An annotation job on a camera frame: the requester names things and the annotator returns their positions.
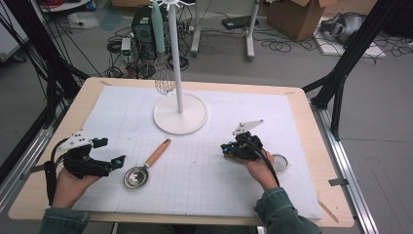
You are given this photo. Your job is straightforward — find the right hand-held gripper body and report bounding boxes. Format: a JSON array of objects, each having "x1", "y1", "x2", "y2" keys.
[{"x1": 227, "y1": 119, "x2": 265, "y2": 162}]

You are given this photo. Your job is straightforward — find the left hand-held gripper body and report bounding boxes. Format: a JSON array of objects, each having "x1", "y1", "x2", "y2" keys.
[{"x1": 56, "y1": 130, "x2": 113, "y2": 179}]

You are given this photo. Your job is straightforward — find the wooden-handled mesh strainer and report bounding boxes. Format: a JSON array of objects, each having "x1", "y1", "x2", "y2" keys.
[{"x1": 223, "y1": 153, "x2": 290, "y2": 176}]

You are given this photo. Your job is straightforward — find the white utensil rack stand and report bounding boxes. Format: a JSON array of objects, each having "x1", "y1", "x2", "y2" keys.
[{"x1": 149, "y1": 0, "x2": 209, "y2": 136}]

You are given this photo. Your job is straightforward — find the green-handled wire whisk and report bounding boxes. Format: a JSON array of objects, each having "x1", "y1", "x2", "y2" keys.
[{"x1": 150, "y1": 0, "x2": 176, "y2": 97}]

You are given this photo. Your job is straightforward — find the person's right hand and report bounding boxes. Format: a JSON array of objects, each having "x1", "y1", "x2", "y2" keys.
[{"x1": 242, "y1": 150, "x2": 282, "y2": 191}]

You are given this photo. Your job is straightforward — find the person's left hand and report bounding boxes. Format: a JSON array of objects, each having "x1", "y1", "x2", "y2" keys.
[{"x1": 51, "y1": 167, "x2": 101, "y2": 209}]

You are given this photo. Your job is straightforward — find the white gridded foam mat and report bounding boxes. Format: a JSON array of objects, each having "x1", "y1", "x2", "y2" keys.
[{"x1": 69, "y1": 85, "x2": 323, "y2": 220}]

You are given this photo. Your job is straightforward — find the small white box with display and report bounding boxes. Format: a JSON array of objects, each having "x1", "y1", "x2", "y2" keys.
[{"x1": 120, "y1": 37, "x2": 132, "y2": 57}]

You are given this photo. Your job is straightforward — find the thin wooden stick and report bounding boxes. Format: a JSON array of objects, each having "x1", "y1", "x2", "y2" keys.
[{"x1": 318, "y1": 199, "x2": 340, "y2": 224}]

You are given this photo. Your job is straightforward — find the white metal floor stand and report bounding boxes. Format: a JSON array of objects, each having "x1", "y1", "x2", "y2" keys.
[{"x1": 190, "y1": 0, "x2": 261, "y2": 61}]

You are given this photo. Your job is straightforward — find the black computer tower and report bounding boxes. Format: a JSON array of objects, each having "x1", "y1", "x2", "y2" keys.
[{"x1": 131, "y1": 5, "x2": 158, "y2": 60}]

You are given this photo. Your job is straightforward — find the clear plastic bag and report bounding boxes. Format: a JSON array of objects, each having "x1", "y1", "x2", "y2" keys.
[{"x1": 67, "y1": 12, "x2": 100, "y2": 31}]

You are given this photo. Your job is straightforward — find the flat black device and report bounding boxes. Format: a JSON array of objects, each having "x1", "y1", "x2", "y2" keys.
[{"x1": 221, "y1": 15, "x2": 260, "y2": 31}]

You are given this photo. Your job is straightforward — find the brown cardboard box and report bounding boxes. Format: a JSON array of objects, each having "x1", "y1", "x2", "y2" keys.
[{"x1": 266, "y1": 0, "x2": 379, "y2": 43}]

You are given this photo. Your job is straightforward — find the grey rounded headgear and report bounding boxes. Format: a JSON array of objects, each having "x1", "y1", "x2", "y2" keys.
[{"x1": 319, "y1": 12, "x2": 366, "y2": 45}]

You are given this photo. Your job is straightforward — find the white floor board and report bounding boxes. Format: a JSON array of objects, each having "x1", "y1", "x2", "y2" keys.
[{"x1": 314, "y1": 16, "x2": 388, "y2": 60}]

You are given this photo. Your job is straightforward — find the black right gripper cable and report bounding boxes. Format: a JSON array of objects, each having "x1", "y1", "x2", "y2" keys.
[{"x1": 242, "y1": 136, "x2": 281, "y2": 188}]

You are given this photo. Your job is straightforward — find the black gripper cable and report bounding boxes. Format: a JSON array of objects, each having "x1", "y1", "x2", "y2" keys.
[
  {"x1": 44, "y1": 137, "x2": 67, "y2": 207},
  {"x1": 242, "y1": 136, "x2": 281, "y2": 188}
]

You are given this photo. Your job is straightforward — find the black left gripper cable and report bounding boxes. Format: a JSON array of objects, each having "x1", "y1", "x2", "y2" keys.
[{"x1": 44, "y1": 137, "x2": 67, "y2": 207}]

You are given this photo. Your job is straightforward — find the wooden-handled steel egg separator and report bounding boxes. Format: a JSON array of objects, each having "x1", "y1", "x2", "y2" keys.
[{"x1": 123, "y1": 137, "x2": 172, "y2": 190}]

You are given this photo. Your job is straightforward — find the aluminium rail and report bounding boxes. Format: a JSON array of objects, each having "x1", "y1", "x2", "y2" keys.
[
  {"x1": 311, "y1": 105, "x2": 380, "y2": 234},
  {"x1": 0, "y1": 106, "x2": 63, "y2": 213}
]

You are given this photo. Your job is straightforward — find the black metal frame with cables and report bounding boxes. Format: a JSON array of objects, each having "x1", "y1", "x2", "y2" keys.
[{"x1": 0, "y1": 0, "x2": 91, "y2": 183}]

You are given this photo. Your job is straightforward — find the black floor cable tangle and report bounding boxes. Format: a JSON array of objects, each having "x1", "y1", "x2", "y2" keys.
[{"x1": 252, "y1": 25, "x2": 323, "y2": 55}]

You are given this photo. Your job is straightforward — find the black metal frame post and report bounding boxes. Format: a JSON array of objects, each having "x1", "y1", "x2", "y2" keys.
[{"x1": 301, "y1": 0, "x2": 403, "y2": 141}]

